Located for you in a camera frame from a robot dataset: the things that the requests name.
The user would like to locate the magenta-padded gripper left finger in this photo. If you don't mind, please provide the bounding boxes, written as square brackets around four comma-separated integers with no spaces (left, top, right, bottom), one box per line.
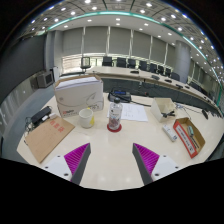
[40,142,92,186]

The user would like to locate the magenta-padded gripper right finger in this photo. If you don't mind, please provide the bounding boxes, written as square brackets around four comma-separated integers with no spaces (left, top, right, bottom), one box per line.
[131,142,184,186]

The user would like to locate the clear water bottle black cap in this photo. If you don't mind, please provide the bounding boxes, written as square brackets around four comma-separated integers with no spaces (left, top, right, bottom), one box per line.
[107,96,123,132]

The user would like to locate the brown paper envelope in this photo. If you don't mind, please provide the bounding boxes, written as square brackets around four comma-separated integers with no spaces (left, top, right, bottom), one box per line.
[24,115,76,164]

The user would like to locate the white remote control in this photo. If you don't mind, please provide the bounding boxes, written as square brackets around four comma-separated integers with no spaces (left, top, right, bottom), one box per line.
[162,123,179,143]

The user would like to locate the red-edged open cardboard box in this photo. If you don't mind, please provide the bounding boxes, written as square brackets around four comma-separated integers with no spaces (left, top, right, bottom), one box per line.
[172,116,206,159]

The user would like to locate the white cup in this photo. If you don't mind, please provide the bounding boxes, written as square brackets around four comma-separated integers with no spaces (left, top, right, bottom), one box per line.
[78,107,95,129]

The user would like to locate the flat round red coaster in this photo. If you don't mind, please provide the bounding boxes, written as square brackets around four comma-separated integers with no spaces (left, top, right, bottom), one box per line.
[106,123,123,133]

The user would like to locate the white paper sheet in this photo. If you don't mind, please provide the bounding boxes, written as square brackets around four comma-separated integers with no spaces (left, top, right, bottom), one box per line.
[107,102,149,123]

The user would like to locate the white open cardboard box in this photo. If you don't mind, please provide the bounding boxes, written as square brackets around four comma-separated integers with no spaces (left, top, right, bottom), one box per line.
[150,96,177,123]

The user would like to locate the small green tool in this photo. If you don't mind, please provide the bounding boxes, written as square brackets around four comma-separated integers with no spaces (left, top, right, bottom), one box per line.
[187,125,195,138]

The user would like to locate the black power strip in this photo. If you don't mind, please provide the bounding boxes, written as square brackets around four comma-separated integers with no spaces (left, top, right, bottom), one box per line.
[30,105,53,125]

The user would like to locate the white copy paper carton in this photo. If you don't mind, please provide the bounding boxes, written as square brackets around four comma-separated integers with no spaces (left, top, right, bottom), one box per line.
[53,74,105,118]

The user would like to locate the black desk phone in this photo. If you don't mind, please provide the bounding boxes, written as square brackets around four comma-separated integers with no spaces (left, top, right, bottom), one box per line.
[108,87,132,103]

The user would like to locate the long curved conference desk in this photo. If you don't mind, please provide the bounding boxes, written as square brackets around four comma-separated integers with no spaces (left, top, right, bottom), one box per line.
[87,65,221,111]

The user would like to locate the grey box monitor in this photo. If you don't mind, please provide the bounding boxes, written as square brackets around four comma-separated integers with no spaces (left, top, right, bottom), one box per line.
[35,70,55,89]

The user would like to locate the black office chairs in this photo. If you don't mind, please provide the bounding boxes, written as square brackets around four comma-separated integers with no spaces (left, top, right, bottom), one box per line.
[79,55,181,82]

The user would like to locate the round ceiling lights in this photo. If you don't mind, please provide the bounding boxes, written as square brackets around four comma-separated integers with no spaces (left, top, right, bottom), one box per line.
[29,0,224,81]

